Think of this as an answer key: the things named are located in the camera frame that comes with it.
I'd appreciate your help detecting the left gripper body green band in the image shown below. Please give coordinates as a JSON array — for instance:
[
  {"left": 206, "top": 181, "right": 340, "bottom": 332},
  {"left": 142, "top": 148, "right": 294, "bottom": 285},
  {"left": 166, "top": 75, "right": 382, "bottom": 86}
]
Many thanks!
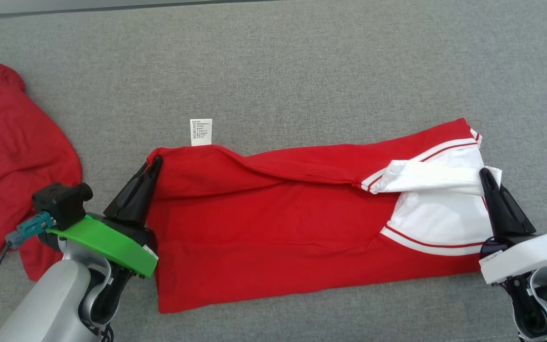
[{"left": 46, "top": 213, "right": 159, "bottom": 281}]

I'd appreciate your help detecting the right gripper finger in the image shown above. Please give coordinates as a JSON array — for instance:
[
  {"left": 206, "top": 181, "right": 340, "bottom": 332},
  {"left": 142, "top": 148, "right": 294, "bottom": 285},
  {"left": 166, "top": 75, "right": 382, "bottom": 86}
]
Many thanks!
[
  {"left": 497, "top": 183, "right": 538, "bottom": 236},
  {"left": 479, "top": 167, "right": 516, "bottom": 240}
]

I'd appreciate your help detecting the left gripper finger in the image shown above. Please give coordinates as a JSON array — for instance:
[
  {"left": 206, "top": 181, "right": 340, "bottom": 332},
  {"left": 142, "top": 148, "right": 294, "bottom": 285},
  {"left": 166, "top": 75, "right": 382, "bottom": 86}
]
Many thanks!
[
  {"left": 104, "top": 161, "right": 153, "bottom": 221},
  {"left": 124, "top": 155, "right": 163, "bottom": 228}
]

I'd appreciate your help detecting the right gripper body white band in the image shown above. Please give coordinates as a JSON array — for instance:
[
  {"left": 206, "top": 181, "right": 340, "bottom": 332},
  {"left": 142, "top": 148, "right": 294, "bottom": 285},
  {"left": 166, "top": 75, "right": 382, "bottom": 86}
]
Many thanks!
[{"left": 479, "top": 230, "right": 547, "bottom": 285}]

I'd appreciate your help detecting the red jersey black number print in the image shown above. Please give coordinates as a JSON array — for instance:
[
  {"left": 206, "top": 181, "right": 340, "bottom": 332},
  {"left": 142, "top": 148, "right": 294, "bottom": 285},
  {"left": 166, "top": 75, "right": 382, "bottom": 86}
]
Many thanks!
[{"left": 145, "top": 117, "right": 503, "bottom": 314}]

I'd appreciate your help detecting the red white striped garment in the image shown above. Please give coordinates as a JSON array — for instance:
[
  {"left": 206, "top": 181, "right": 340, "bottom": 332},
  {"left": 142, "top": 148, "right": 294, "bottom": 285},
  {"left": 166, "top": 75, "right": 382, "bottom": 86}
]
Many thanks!
[{"left": 0, "top": 63, "right": 83, "bottom": 282}]

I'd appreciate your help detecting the grey fabric sofa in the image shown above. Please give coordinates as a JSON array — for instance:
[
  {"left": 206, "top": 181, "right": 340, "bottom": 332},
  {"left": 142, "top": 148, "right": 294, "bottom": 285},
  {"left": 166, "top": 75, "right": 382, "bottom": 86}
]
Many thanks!
[{"left": 0, "top": 0, "right": 547, "bottom": 342}]

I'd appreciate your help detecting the white partition panel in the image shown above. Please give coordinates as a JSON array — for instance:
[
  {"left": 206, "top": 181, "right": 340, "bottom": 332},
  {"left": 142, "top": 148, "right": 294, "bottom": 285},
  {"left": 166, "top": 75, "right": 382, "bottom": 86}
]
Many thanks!
[{"left": 0, "top": 0, "right": 279, "bottom": 22}]

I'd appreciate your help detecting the teal cable connector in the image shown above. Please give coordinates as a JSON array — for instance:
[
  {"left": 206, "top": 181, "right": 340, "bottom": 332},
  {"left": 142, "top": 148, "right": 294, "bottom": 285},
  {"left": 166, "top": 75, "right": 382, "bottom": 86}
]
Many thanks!
[{"left": 5, "top": 211, "right": 56, "bottom": 250}]

